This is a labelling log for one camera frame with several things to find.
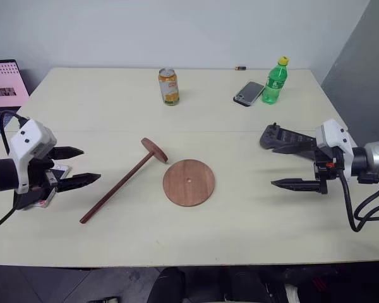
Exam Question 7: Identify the round wooden disc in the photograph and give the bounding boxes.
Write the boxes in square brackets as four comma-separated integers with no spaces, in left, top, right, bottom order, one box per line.
[162,158,216,208]

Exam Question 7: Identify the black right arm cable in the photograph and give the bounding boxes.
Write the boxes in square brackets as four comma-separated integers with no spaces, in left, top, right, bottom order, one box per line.
[338,170,379,234]

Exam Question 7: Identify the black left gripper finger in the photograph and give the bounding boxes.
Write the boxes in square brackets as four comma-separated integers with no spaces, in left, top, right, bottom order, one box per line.
[48,145,85,160]
[56,172,102,194]

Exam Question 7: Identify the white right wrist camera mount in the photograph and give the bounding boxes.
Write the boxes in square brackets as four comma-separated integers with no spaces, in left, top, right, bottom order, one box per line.
[314,118,355,178]

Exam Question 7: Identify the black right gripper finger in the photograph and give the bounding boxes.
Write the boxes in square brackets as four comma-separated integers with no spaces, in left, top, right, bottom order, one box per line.
[270,177,323,194]
[271,138,318,157]

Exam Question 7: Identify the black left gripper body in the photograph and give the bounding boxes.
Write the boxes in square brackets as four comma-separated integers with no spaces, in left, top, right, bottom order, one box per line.
[13,150,71,211]

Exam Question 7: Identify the small card box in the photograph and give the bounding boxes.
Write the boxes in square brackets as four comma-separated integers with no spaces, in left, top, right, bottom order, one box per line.
[21,163,73,210]

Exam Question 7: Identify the orange drink can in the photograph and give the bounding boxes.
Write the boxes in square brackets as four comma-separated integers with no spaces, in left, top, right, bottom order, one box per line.
[158,67,181,107]

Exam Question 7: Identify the wooden rod with disc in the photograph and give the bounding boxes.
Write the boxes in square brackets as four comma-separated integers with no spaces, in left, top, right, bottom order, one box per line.
[79,136,169,225]

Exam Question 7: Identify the green plastic soda bottle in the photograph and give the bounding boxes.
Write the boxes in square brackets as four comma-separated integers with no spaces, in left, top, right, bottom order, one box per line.
[261,56,291,105]

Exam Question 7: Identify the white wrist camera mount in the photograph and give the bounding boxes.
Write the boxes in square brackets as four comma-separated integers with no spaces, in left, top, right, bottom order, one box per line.
[314,118,355,178]
[10,118,58,194]

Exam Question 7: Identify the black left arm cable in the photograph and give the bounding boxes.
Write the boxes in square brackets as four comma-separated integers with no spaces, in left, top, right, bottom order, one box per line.
[0,110,30,237]

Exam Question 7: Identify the dark rounded shape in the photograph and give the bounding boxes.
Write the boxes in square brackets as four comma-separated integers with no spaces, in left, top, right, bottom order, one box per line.
[146,266,188,303]

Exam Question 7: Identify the smartphone in black case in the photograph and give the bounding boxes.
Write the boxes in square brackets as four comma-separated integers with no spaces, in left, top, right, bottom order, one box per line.
[232,81,267,109]

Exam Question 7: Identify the open laptop with pink screen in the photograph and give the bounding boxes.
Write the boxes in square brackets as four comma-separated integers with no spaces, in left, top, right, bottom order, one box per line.
[0,59,31,150]

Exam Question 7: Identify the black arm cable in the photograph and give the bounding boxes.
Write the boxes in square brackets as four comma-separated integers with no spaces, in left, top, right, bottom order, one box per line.
[338,170,379,234]
[0,110,30,237]

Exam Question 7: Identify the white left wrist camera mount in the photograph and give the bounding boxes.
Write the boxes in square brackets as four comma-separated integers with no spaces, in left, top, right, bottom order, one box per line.
[10,118,58,194]

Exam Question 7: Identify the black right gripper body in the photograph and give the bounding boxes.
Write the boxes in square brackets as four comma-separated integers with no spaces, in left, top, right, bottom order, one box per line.
[312,146,347,195]

